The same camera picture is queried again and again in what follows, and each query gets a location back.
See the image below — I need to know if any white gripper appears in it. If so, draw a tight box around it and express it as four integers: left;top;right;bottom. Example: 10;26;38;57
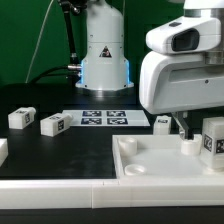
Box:
139;52;224;140

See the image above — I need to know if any white square tabletop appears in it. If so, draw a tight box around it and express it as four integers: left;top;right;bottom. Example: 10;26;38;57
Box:
112;135;222;178

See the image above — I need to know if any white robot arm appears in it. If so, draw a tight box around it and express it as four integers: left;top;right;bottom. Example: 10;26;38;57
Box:
77;0;224;139

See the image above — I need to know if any white sheet with tags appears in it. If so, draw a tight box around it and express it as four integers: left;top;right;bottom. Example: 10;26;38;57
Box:
64;110;150;127

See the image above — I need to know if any white L-shaped obstacle fence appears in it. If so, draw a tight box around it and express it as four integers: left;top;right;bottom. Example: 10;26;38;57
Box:
0;138;224;210

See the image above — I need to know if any black cable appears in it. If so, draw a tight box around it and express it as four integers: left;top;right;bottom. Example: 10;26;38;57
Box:
28;65;76;84

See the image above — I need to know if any white thin cable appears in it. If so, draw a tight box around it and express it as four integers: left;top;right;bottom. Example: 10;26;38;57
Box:
25;0;55;84

